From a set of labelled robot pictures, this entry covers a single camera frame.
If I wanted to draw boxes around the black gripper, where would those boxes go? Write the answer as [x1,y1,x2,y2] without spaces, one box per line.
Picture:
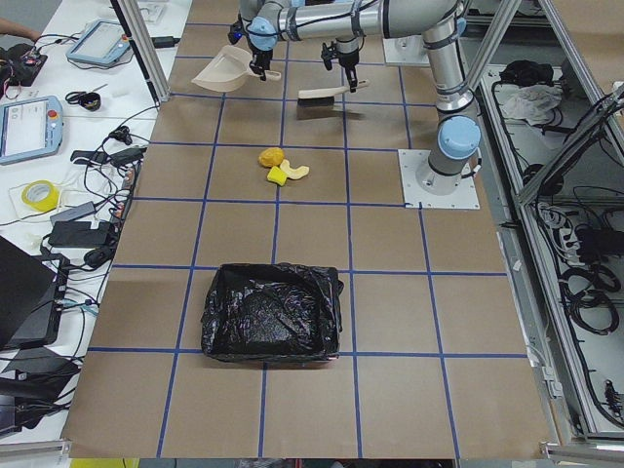
[321,39,360,93]
[250,46,273,73]

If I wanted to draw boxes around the white plastic dustpan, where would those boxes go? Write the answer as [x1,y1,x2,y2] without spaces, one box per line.
[191,45,282,93]

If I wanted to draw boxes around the white hand brush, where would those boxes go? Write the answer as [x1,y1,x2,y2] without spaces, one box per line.
[297,79,371,107]

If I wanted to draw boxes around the brown potato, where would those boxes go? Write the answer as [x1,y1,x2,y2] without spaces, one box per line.
[258,147,285,168]

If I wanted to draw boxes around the yellow sponge piece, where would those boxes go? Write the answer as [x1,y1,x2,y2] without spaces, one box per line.
[266,166,289,186]

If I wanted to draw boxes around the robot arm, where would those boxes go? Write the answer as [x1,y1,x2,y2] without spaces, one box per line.
[228,0,290,81]
[228,1,477,176]

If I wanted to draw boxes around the upper teach pendant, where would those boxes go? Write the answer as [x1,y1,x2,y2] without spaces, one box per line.
[65,19,131,68]

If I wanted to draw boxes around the teach pendant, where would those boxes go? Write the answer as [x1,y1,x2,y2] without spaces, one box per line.
[1,96,63,165]
[65,19,131,68]

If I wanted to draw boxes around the white cloth rag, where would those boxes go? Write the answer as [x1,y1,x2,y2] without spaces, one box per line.
[501,85,563,126]

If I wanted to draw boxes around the lower teach pendant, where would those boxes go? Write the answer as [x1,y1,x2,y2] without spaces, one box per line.
[1,96,63,165]

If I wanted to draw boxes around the yellow tape roll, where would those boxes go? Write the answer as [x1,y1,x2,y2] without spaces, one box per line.
[20,179,59,213]

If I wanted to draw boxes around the black power brick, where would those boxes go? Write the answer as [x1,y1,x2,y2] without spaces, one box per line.
[48,220,111,249]

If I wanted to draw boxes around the black laptop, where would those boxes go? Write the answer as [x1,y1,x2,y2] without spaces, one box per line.
[1,238,69,351]

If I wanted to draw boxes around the aluminium frame rail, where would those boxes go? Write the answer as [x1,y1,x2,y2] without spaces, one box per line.
[110,0,170,105]

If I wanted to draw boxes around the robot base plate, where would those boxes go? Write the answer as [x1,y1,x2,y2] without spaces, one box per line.
[398,149,481,211]

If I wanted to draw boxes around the black coiled floor cables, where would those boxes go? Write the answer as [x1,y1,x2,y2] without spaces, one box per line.
[555,184,624,337]

